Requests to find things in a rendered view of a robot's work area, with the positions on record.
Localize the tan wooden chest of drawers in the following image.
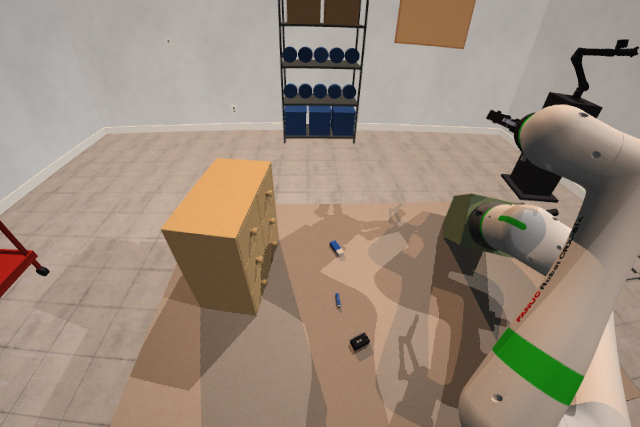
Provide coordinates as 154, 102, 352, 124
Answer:
161, 158, 272, 316

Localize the blue and white eraser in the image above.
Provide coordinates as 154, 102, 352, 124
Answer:
330, 240, 344, 256

